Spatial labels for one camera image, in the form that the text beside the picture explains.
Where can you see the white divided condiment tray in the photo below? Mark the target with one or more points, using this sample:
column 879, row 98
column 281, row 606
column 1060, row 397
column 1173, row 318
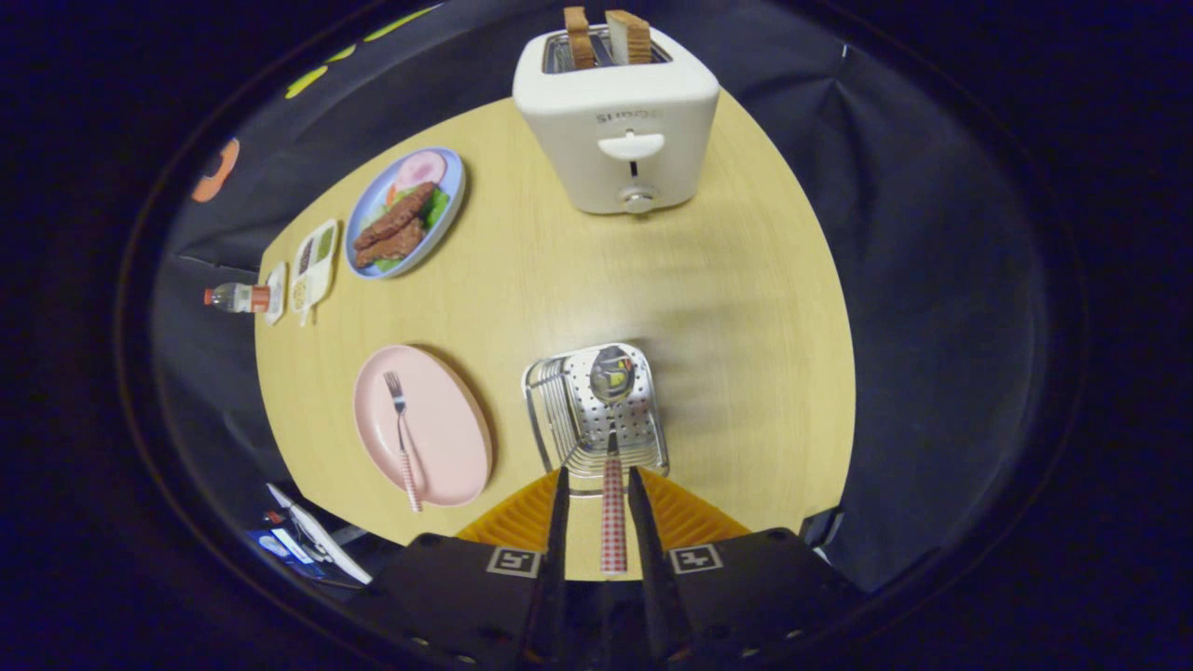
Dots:
column 313, row 281

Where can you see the clear bottle with red cap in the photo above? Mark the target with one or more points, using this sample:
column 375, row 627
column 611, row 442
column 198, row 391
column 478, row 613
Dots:
column 238, row 298

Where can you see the brown meat strip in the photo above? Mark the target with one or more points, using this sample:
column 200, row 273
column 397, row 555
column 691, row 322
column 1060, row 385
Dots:
column 396, row 216
column 391, row 246

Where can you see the pink ham slice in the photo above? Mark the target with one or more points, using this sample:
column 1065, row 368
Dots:
column 421, row 170

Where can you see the black backdrop cloth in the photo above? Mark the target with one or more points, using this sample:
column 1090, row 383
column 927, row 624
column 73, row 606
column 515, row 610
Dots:
column 932, row 280

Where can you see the pink plate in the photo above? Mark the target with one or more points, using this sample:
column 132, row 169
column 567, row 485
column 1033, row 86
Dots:
column 447, row 419

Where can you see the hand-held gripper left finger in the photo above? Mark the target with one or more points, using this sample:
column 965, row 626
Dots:
column 557, row 540

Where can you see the green lettuce leaf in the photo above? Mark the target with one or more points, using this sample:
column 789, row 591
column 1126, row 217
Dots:
column 436, row 207

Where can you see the small white square coaster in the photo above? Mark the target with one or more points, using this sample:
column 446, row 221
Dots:
column 277, row 280

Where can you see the small black box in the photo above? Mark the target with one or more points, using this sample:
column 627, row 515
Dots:
column 822, row 528

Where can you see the white toaster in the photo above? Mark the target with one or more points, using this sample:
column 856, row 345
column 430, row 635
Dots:
column 615, row 102

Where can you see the white flat box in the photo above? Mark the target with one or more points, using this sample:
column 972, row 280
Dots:
column 322, row 545

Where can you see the blue packet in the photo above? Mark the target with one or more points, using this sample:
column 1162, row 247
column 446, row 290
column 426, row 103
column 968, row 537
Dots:
column 280, row 548

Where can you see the blue plate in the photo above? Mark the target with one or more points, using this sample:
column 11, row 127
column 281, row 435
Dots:
column 454, row 172

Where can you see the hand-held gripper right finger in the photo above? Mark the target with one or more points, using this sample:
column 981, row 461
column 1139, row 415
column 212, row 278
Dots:
column 643, row 540

